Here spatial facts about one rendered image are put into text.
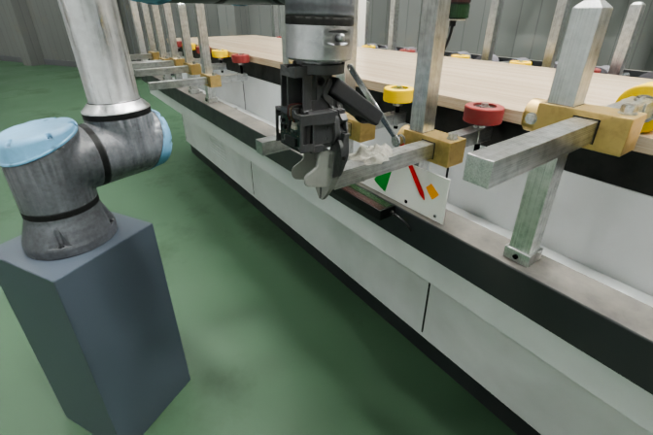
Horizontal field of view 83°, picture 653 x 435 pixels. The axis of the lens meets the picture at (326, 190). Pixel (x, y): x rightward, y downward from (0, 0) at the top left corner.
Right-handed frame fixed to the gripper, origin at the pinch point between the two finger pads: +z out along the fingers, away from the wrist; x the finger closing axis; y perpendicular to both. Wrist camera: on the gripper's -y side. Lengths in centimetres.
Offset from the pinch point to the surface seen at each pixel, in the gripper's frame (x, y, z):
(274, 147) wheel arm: -23.5, -3.1, -0.1
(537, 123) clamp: 18.9, -24.2, -12.4
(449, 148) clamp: 4.7, -24.4, -4.5
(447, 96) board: -12.9, -45.5, -9.1
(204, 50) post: -127, -25, -11
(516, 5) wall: -215, -424, -47
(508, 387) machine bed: 19, -50, 64
